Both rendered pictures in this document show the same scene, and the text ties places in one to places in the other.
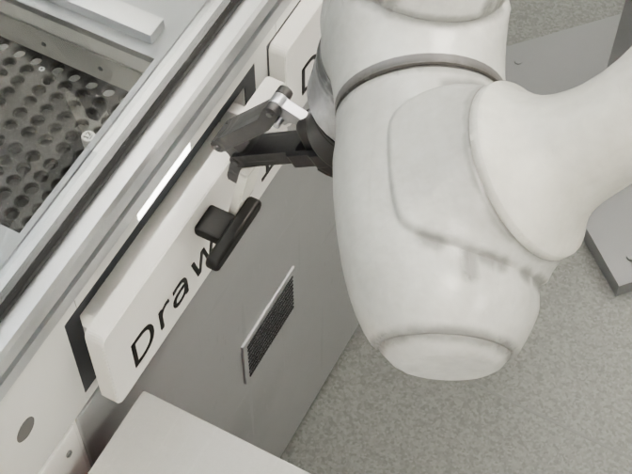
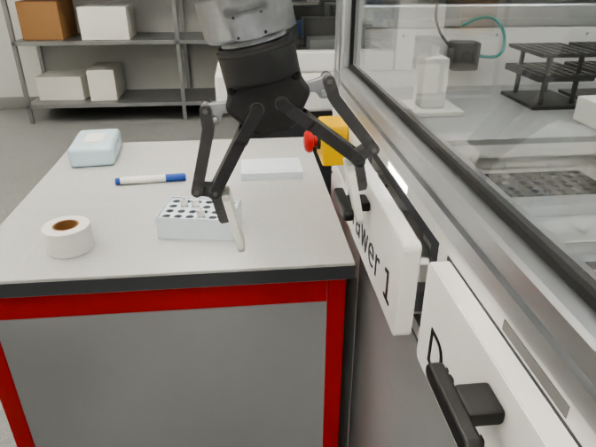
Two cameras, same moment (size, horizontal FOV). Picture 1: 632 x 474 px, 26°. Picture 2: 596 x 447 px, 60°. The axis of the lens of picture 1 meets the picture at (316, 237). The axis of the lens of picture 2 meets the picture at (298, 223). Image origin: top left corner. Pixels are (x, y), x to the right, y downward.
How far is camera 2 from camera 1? 1.27 m
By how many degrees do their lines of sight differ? 91
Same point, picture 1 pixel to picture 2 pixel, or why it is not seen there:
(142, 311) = not seen: hidden behind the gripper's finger
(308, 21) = (445, 287)
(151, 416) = (340, 256)
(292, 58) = (430, 286)
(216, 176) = (376, 194)
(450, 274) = not seen: outside the picture
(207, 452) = (300, 256)
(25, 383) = not seen: hidden behind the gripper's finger
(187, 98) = (415, 145)
